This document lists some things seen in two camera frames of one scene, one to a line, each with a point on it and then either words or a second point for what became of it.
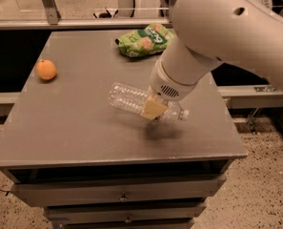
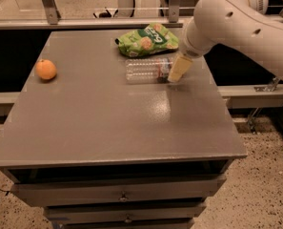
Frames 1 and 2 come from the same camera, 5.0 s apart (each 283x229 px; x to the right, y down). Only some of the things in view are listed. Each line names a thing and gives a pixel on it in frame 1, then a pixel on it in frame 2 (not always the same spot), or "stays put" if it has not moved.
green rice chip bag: (151, 39) stays put
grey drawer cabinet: (94, 163) stays put
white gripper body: (167, 84) → (192, 50)
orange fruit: (46, 69) stays put
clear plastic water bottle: (133, 97) → (148, 71)
